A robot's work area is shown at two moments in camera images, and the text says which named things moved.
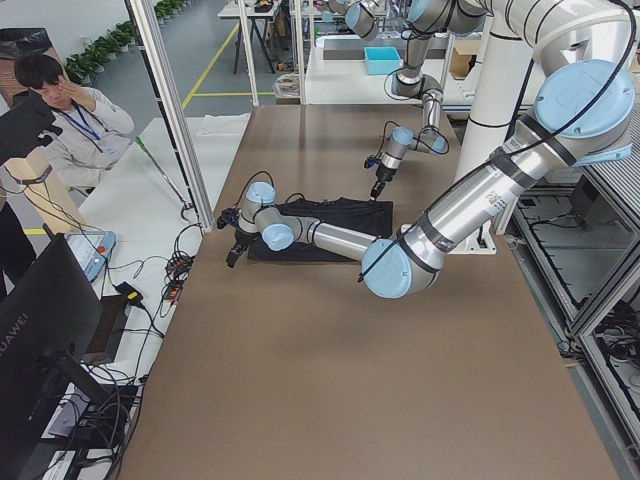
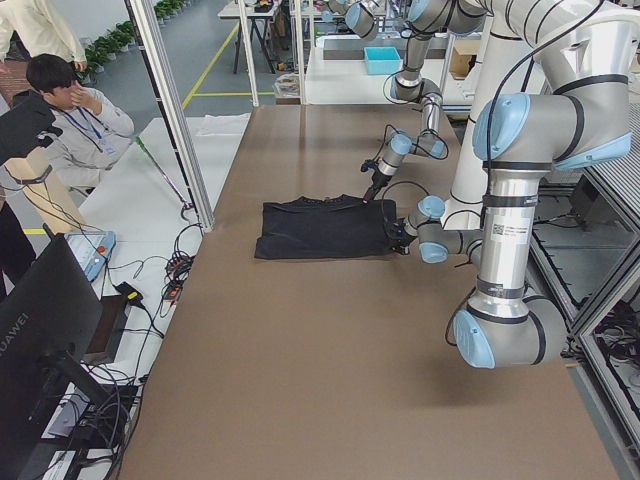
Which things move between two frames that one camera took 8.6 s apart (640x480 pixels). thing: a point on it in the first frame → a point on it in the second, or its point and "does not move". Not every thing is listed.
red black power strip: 177,269 does not move
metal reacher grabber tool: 186,205 does not move
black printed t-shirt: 374,217 does not move
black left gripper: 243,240 → 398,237
